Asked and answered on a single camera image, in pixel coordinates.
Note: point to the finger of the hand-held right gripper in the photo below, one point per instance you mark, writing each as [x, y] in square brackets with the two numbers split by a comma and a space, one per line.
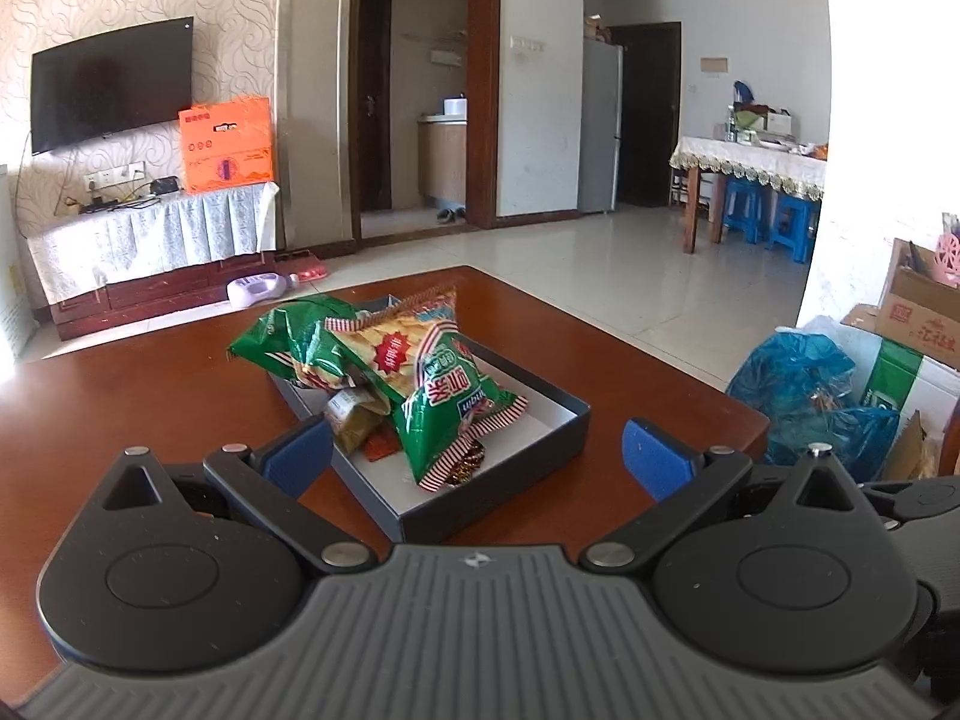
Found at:
[892, 502]

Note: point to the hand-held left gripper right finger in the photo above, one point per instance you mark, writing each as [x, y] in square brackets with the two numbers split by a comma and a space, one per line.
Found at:
[652, 461]

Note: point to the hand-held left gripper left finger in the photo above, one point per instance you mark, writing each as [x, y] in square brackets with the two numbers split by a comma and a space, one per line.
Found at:
[300, 455]

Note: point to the orange snack packet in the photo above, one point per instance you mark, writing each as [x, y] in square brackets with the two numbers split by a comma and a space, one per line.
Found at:
[382, 444]

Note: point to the dark green chip bag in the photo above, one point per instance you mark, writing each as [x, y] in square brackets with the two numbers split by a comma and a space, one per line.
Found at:
[285, 337]

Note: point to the dark grey shallow box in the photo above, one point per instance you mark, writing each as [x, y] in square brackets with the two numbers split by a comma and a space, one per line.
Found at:
[536, 424]

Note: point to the green chip bag red logo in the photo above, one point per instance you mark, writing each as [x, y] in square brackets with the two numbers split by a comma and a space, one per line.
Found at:
[442, 390]

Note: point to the dark brown candy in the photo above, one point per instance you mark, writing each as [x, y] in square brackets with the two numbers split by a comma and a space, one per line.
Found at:
[466, 465]

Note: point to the green white carton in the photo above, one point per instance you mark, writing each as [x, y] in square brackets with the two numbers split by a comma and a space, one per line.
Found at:
[892, 382]

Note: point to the blue plastic bag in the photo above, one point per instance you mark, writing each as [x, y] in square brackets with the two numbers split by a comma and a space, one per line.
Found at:
[795, 382]

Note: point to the purple plastic bottle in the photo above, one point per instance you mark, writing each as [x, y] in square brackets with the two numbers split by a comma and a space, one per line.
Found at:
[255, 291]

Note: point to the red floor scale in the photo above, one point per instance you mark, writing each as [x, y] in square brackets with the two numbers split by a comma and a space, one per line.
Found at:
[307, 268]

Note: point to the brown cardboard box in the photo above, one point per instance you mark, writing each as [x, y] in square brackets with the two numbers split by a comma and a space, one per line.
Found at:
[915, 315]

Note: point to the dark wooden TV cabinet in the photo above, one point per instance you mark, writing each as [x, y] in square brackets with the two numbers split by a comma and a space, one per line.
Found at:
[150, 289]

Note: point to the wooden dining table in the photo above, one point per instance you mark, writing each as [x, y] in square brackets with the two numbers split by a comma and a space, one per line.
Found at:
[690, 210]

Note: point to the pink plastic toy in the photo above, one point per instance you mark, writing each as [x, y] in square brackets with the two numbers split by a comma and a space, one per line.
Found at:
[949, 247]

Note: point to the white lace cabinet cloth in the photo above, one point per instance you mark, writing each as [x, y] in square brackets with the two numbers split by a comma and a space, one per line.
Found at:
[150, 232]

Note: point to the blue plastic stool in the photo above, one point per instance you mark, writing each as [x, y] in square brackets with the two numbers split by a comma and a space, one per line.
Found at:
[793, 225]
[742, 206]

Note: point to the pair of dark slippers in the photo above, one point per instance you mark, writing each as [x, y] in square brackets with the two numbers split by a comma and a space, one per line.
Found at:
[451, 214]

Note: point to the black set-top box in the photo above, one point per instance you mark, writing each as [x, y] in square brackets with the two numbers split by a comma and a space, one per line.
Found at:
[165, 186]

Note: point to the lace tablecloth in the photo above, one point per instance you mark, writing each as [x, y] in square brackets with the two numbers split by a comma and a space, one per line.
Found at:
[735, 157]

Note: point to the orange cardboard box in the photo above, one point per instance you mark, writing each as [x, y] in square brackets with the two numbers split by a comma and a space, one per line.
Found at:
[225, 146]

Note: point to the wooden kitchen counter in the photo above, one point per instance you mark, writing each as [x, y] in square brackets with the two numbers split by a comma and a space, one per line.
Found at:
[442, 161]

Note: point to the silver refrigerator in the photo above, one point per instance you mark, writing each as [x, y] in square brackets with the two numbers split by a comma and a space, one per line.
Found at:
[600, 127]

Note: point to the green plastic bottle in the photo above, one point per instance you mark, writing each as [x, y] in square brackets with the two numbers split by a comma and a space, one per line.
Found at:
[732, 129]

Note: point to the dark wooden door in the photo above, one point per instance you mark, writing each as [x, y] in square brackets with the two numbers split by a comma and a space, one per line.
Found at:
[652, 112]

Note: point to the white box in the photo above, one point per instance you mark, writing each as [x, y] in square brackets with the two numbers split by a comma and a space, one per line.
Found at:
[778, 124]

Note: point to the white pot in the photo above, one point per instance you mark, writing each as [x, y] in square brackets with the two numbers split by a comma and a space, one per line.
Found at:
[454, 106]

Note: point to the black flat television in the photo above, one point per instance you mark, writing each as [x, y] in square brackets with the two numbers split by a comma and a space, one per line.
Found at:
[112, 82]

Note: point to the white wall sockets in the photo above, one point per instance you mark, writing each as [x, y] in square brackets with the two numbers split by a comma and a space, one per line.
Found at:
[112, 176]

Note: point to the beige wall panel box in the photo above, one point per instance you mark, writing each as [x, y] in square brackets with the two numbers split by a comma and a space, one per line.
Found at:
[715, 65]

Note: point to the wooden door frame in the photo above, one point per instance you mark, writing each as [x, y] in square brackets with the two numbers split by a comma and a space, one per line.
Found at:
[484, 90]

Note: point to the white light switch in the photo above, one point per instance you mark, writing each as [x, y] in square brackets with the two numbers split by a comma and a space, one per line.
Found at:
[526, 43]

